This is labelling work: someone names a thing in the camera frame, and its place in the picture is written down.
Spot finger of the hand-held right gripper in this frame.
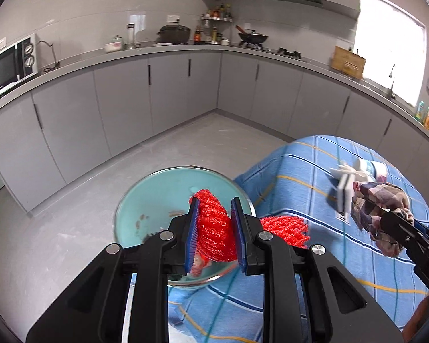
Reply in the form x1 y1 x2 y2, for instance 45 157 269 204
381 210 429 295
413 220 429 249

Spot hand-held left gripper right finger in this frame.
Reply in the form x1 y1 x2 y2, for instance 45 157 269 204
231 196 404 343

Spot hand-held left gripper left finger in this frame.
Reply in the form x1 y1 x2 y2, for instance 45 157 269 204
26 196 201 343

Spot long red foam net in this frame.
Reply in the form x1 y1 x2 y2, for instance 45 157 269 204
188 189 238 262

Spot plaid patterned cloth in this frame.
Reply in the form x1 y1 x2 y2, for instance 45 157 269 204
350 182 415 258

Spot teal metal bucket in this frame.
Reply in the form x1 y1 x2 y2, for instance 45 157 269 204
112 166 254 288

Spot white paper cup blue band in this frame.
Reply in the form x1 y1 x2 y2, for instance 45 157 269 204
357 159 388 183

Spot person's right forearm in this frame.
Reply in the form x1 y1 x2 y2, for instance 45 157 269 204
404 295 429 338

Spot white paper carton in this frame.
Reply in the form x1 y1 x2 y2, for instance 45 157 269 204
331 162 358 224

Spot blue plaid tablecloth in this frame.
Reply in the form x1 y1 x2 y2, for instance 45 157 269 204
168 135 429 343

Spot grey lower kitchen cabinets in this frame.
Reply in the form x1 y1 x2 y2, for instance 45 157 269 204
0 48 429 215

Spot steel kitchen faucet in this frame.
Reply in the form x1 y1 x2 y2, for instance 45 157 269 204
386 63 397 99

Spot kitchen window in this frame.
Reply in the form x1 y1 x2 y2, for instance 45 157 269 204
354 0 427 107

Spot wooden cutting board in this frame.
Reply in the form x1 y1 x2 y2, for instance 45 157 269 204
331 46 366 80

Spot gas stove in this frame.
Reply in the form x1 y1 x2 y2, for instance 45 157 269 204
239 41 303 59

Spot black wok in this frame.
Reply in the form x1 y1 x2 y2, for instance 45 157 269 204
235 25 269 43

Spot black rice cooker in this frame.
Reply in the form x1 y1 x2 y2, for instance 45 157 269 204
156 24 192 45

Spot grey kitchen countertop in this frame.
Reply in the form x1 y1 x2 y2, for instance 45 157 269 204
0 45 429 140

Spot white lidded bowl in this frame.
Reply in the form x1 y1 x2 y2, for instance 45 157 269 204
104 35 126 52

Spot spice rack with bottles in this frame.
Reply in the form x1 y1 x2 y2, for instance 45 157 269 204
200 3 234 45

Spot white microwave oven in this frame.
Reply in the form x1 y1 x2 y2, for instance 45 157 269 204
0 33 41 105

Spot black power cable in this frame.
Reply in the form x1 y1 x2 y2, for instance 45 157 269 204
36 40 59 73

